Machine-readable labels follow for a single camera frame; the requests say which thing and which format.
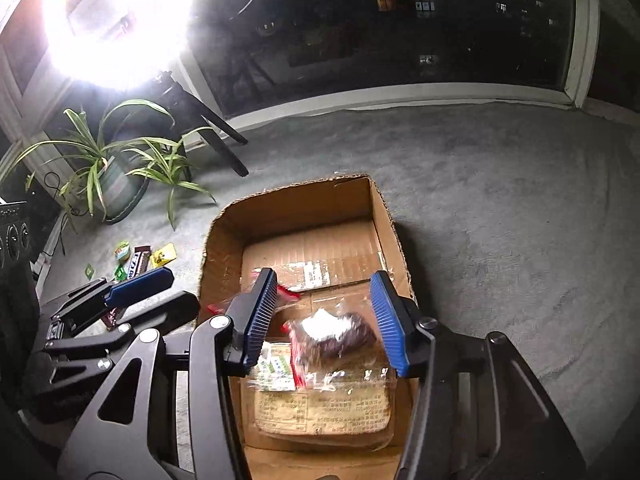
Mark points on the spider plant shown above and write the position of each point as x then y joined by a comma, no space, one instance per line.
100,159

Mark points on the green round snack packet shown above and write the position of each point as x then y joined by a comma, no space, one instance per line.
122,250

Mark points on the black device with dials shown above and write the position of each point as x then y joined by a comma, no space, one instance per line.
15,235

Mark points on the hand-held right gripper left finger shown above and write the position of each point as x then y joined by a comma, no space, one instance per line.
260,312

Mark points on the cardboard box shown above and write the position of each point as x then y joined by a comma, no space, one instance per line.
320,240

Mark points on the pale green plant pot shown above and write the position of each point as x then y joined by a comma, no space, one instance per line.
122,190

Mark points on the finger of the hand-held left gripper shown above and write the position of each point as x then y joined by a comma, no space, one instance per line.
142,284
165,310

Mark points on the yellow snack packet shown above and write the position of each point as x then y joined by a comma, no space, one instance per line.
164,255

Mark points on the beige printed snack packet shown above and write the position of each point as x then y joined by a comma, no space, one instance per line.
325,410

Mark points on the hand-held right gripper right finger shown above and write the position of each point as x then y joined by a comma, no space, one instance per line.
390,325

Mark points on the dark brown snack wrapper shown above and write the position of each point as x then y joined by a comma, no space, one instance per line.
114,317

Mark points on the clear packet of dark snack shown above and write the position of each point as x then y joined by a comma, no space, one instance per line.
350,340

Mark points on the green and white snack packet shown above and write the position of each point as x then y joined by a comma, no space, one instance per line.
277,367

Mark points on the red snack packet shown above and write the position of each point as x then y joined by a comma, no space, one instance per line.
289,292

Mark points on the black tripod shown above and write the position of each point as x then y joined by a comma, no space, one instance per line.
220,130

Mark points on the brown chocolate bar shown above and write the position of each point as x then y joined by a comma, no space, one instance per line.
137,262

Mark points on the small green candy packet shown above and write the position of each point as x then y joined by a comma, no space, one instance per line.
120,272
89,271

